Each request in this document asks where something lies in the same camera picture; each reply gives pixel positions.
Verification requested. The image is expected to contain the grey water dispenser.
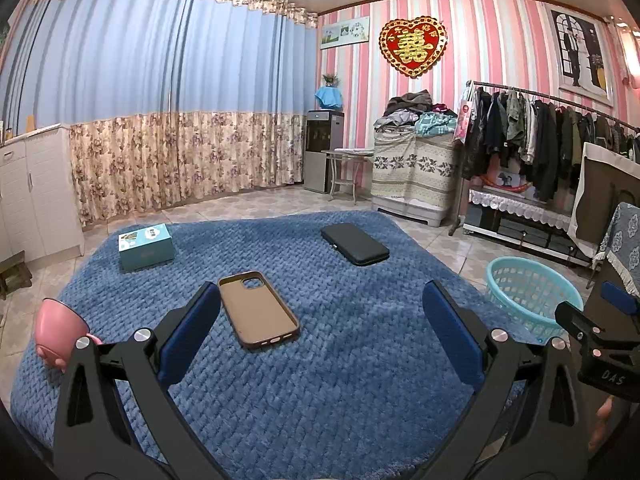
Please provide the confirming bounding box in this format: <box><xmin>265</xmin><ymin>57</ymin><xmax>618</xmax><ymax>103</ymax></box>
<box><xmin>303</xmin><ymin>110</ymin><xmax>346</xmax><ymax>193</ymax></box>

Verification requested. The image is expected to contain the teal cardboard box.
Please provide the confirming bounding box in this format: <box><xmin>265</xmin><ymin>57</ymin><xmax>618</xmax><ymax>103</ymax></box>
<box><xmin>118</xmin><ymin>223</ymin><xmax>175</xmax><ymax>274</ymax></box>

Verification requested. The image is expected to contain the low black cabinet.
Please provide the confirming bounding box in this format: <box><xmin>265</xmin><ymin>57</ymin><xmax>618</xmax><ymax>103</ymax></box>
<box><xmin>462</xmin><ymin>187</ymin><xmax>596</xmax><ymax>268</ymax></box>

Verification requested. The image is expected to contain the couple photo wall poster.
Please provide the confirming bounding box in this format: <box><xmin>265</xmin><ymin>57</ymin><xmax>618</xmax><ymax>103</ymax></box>
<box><xmin>543</xmin><ymin>2</ymin><xmax>616</xmax><ymax>108</ymax></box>

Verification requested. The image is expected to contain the blue woven blanket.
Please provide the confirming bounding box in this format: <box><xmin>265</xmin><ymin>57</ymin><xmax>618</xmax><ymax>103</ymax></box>
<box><xmin>10</xmin><ymin>210</ymin><xmax>571</xmax><ymax>480</ymax></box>

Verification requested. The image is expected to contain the person's right hand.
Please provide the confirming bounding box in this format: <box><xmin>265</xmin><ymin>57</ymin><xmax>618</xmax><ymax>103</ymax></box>
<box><xmin>587</xmin><ymin>395</ymin><xmax>617</xmax><ymax>453</ymax></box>

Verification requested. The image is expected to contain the metal clothes rack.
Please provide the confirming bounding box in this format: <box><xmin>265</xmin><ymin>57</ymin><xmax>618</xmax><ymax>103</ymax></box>
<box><xmin>447</xmin><ymin>80</ymin><xmax>640</xmax><ymax>238</ymax></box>

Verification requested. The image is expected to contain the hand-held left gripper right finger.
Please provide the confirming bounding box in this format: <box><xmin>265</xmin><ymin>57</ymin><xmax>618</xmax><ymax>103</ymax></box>
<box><xmin>422</xmin><ymin>280</ymin><xmax>591</xmax><ymax>480</ymax></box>

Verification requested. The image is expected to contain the teal plastic basket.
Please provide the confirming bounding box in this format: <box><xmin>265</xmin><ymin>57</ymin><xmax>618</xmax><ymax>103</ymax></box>
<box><xmin>487</xmin><ymin>256</ymin><xmax>585</xmax><ymax>341</ymax></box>

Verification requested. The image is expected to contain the pink hanging bag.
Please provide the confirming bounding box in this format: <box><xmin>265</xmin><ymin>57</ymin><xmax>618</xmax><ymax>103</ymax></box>
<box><xmin>452</xmin><ymin>85</ymin><xmax>476</xmax><ymax>143</ymax></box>

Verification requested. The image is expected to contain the red heart wall decoration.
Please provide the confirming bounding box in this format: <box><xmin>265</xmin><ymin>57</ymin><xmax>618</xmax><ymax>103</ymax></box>
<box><xmin>378</xmin><ymin>17</ymin><xmax>449</xmax><ymax>78</ymax></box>

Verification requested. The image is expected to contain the black flat case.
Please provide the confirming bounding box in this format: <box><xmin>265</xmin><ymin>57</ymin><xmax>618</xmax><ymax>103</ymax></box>
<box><xmin>320</xmin><ymin>223</ymin><xmax>391</xmax><ymax>266</ymax></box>

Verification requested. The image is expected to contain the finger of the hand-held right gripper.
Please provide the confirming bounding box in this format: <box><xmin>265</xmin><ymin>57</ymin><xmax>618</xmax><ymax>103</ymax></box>
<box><xmin>555</xmin><ymin>301</ymin><xmax>608</xmax><ymax>348</ymax></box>
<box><xmin>597</xmin><ymin>280</ymin><xmax>640</xmax><ymax>316</ymax></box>

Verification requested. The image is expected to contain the landscape wall poster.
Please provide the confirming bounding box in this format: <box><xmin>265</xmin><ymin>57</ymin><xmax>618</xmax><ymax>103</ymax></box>
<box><xmin>320</xmin><ymin>16</ymin><xmax>372</xmax><ymax>51</ymax></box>

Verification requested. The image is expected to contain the blue cloth cover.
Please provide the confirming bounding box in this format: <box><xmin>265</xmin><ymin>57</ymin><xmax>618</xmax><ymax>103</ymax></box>
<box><xmin>314</xmin><ymin>86</ymin><xmax>345</xmax><ymax>111</ymax></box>

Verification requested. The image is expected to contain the colourful toy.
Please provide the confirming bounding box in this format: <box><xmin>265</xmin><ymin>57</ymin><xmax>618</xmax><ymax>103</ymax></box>
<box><xmin>482</xmin><ymin>170</ymin><xmax>533</xmax><ymax>193</ymax></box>

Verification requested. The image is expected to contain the brown panel white frame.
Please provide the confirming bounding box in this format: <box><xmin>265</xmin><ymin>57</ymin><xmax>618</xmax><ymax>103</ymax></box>
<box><xmin>567</xmin><ymin>142</ymin><xmax>640</xmax><ymax>261</ymax></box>

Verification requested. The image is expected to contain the white lace cloth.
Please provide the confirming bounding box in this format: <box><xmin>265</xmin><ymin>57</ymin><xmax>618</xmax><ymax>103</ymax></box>
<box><xmin>468</xmin><ymin>187</ymin><xmax>573</xmax><ymax>231</ymax></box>

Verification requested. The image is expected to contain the blue and floral curtain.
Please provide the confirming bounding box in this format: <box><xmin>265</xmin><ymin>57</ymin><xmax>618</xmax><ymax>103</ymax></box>
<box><xmin>0</xmin><ymin>0</ymin><xmax>321</xmax><ymax>226</ymax></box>

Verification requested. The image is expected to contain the white cabinet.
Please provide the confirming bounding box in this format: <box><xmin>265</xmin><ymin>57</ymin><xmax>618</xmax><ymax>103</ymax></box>
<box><xmin>0</xmin><ymin>125</ymin><xmax>85</xmax><ymax>266</ymax></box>

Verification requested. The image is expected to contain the row of hanging clothes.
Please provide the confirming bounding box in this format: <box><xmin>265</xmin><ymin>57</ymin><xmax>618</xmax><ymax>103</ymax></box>
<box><xmin>457</xmin><ymin>85</ymin><xmax>640</xmax><ymax>201</ymax></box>

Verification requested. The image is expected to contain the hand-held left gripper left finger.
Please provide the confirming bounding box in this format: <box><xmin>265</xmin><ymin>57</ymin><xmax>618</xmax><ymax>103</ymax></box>
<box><xmin>52</xmin><ymin>281</ymin><xmax>236</xmax><ymax>480</ymax></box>

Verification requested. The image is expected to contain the brown phone case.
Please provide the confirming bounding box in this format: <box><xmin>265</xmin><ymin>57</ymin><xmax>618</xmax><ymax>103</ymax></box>
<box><xmin>218</xmin><ymin>271</ymin><xmax>301</xmax><ymax>351</ymax></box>

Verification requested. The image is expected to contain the blue patterned fringed cloth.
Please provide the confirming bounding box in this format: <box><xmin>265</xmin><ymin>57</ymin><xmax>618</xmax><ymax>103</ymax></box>
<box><xmin>592</xmin><ymin>202</ymin><xmax>640</xmax><ymax>291</ymax></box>

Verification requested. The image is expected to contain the pile of clothes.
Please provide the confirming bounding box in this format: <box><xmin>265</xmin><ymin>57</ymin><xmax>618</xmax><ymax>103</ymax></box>
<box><xmin>374</xmin><ymin>89</ymin><xmax>458</xmax><ymax>136</ymax></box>

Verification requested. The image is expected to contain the small wooden stool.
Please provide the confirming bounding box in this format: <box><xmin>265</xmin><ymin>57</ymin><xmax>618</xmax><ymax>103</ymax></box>
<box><xmin>0</xmin><ymin>252</ymin><xmax>33</xmax><ymax>301</ymax></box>

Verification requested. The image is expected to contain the patterned cloth covered appliance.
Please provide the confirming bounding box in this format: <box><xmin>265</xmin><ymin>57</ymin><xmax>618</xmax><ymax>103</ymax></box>
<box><xmin>371</xmin><ymin>127</ymin><xmax>458</xmax><ymax>226</ymax></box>

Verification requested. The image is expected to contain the pink cup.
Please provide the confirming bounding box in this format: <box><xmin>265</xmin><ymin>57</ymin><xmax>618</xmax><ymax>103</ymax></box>
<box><xmin>34</xmin><ymin>298</ymin><xmax>103</xmax><ymax>373</ymax></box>

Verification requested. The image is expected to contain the small side table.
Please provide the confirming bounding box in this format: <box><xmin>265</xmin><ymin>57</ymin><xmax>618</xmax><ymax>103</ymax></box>
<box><xmin>321</xmin><ymin>147</ymin><xmax>375</xmax><ymax>204</ymax></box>

